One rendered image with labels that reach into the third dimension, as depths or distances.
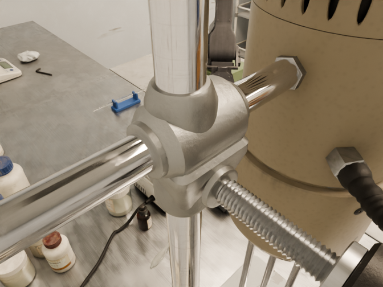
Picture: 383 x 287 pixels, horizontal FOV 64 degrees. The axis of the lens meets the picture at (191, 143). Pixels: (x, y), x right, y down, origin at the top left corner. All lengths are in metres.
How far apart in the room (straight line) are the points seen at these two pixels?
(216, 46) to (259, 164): 0.59
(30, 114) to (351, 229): 1.05
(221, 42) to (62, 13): 1.47
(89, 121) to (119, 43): 1.34
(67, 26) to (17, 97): 0.95
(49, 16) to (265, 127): 1.96
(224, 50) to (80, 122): 0.53
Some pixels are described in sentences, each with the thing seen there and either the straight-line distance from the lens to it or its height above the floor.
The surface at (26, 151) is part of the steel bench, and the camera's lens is 0.99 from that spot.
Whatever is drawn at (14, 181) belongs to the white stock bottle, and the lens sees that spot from 0.77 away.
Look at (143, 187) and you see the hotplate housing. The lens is 0.74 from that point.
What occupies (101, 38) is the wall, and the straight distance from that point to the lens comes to 2.25.
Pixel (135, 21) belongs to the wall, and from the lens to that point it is 2.37.
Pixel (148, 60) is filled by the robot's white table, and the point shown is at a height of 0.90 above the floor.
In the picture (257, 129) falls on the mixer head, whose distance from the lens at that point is 0.17.
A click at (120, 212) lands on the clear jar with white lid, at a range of 0.73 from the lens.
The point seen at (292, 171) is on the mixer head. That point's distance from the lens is 0.17.
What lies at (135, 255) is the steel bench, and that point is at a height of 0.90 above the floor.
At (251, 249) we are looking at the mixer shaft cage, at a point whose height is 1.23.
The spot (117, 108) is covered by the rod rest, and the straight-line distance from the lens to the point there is 1.06.
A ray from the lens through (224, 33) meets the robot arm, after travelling 0.76.
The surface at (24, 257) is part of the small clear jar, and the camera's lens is 0.67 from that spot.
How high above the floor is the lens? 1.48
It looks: 40 degrees down
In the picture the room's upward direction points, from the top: straight up
